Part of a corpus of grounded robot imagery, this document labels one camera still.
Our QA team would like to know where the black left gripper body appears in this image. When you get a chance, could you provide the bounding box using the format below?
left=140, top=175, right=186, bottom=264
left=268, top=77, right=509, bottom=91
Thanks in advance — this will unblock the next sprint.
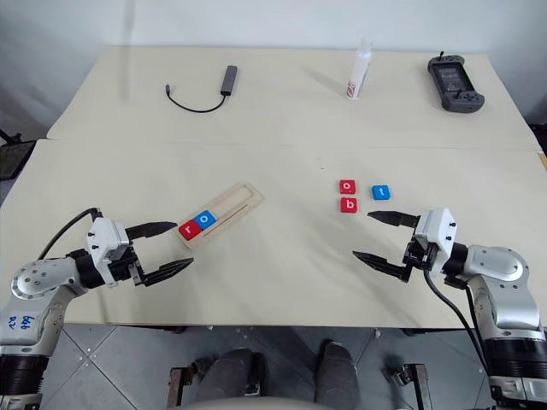
left=106, top=244, right=145, bottom=288

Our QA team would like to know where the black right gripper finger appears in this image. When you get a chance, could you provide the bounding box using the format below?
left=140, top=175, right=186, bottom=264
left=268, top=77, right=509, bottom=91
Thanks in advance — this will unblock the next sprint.
left=366, top=210, right=421, bottom=229
left=352, top=250, right=414, bottom=284

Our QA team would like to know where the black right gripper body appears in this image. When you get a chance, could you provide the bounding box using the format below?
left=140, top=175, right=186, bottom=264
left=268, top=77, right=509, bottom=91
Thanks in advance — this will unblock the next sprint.
left=401, top=237, right=441, bottom=275

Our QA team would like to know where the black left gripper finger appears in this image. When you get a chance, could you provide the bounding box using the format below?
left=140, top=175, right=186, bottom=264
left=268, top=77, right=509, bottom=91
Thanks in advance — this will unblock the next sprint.
left=137, top=257, right=196, bottom=288
left=124, top=220, right=179, bottom=241

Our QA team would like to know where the red letter tile r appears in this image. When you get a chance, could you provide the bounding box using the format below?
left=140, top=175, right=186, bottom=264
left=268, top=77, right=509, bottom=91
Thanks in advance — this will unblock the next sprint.
left=178, top=220, right=203, bottom=242

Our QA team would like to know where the blue letter tile o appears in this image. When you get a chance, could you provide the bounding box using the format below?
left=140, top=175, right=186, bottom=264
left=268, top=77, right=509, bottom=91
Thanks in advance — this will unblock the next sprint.
left=192, top=210, right=218, bottom=230

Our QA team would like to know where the wooden letter tray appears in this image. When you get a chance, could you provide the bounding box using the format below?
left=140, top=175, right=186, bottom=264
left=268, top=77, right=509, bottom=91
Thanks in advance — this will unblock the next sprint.
left=176, top=183, right=264, bottom=251

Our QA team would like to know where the black handheld controller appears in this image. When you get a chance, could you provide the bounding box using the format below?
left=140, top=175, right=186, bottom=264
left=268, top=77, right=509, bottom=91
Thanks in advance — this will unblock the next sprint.
left=426, top=50, right=485, bottom=114

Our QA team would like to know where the white plastic bottle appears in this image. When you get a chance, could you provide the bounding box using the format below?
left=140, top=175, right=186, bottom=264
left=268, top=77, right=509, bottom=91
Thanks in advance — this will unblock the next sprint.
left=343, top=38, right=374, bottom=102

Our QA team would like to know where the black stand base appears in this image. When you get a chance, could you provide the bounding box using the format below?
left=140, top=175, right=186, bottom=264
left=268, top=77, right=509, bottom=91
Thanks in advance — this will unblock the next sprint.
left=0, top=126, right=36, bottom=181

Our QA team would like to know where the dark object beside table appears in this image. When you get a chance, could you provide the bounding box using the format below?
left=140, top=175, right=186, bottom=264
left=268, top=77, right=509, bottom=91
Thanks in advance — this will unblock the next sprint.
left=528, top=122, right=547, bottom=155

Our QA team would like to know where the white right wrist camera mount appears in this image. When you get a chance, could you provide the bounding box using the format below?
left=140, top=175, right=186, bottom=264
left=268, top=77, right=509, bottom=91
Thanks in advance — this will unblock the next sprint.
left=413, top=207, right=459, bottom=273

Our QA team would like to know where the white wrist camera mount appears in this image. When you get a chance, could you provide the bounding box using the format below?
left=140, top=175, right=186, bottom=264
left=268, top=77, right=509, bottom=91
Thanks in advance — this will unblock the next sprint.
left=85, top=217, right=130, bottom=264
left=413, top=207, right=459, bottom=273

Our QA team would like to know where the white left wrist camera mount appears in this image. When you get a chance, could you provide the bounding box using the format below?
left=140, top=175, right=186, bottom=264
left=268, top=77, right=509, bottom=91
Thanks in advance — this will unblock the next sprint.
left=85, top=217, right=130, bottom=264

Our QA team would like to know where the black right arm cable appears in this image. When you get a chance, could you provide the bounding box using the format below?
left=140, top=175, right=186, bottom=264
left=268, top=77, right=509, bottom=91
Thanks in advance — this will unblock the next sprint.
left=423, top=267, right=491, bottom=377

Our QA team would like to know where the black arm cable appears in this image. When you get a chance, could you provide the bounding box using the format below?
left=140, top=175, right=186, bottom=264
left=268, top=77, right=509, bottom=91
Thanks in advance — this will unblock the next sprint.
left=38, top=207, right=103, bottom=261
left=423, top=267, right=491, bottom=377

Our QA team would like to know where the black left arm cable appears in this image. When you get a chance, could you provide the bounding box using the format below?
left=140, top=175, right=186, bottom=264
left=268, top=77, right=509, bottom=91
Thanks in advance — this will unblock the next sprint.
left=38, top=207, right=103, bottom=261

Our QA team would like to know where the rusty metal bracket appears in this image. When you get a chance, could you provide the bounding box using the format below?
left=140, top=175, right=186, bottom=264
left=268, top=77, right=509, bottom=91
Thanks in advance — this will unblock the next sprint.
left=168, top=365, right=194, bottom=410
left=395, top=362, right=429, bottom=410

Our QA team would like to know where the grey usb hub with cable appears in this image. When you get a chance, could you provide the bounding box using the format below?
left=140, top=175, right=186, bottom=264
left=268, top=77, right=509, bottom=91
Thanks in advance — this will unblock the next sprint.
left=164, top=65, right=239, bottom=114

